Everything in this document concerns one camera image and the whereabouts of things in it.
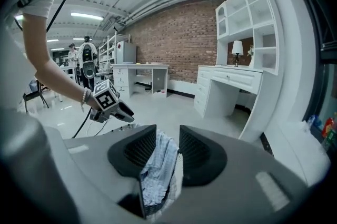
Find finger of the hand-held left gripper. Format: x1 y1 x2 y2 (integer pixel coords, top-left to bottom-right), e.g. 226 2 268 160
113 101 135 123

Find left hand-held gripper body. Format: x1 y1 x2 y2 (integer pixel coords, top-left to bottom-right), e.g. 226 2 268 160
89 79 121 123

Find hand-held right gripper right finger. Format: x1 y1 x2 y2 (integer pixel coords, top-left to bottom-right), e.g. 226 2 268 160
163 124 309 224

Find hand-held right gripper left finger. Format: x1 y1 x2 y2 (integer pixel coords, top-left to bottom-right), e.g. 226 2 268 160
62 124 158 224

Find light blue checked clothes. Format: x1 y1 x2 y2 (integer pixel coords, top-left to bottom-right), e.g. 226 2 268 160
139 130 181 208

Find person's left forearm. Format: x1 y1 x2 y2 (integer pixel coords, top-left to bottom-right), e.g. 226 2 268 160
22 12 93 110

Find white shelf unit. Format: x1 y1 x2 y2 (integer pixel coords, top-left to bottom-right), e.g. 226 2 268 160
98 33 131 73

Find white drawer desk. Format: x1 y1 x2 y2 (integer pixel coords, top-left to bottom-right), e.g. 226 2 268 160
112 63 170 99

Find grey refrigerator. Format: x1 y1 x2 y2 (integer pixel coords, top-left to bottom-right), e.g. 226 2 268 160
115 41 137 65

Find ceiling tube light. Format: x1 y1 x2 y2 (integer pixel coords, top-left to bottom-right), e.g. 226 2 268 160
70 12 104 21

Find blue plastic bag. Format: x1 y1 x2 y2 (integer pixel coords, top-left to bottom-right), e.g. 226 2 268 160
306 114 323 130

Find white desk with hutch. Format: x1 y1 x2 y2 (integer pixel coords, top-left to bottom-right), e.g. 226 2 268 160
194 0 280 118

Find clear bottle with green label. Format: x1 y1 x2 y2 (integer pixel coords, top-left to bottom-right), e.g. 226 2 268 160
325 129 337 151

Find red bottle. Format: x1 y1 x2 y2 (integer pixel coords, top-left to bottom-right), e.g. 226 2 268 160
322 116 335 138

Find white vase with flowers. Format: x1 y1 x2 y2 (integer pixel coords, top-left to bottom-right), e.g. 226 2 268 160
247 45 256 68

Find white shade table lamp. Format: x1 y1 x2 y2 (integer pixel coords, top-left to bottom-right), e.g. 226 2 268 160
231 40 243 67

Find white bead bracelet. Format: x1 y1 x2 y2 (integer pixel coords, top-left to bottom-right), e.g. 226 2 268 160
80 87 92 113

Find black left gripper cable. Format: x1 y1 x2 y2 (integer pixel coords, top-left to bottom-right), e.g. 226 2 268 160
72 108 93 139

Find black metal frame chair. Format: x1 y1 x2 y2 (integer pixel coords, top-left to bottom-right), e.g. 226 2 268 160
22 80 50 113

